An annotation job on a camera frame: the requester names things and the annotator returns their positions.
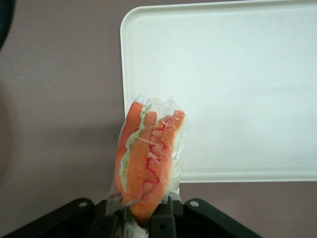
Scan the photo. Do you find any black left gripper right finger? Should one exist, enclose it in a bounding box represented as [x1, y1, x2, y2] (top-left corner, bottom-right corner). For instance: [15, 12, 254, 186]
[148, 197, 264, 238]

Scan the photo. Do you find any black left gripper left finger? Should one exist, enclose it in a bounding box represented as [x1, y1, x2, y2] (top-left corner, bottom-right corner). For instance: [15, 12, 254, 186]
[0, 197, 119, 238]

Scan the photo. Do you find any triangle sandwich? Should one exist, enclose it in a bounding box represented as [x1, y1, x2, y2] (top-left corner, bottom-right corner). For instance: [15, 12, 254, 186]
[108, 94, 190, 238]

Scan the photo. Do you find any beige plastic tray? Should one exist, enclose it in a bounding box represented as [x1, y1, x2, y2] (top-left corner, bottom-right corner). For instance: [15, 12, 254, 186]
[120, 0, 317, 199]

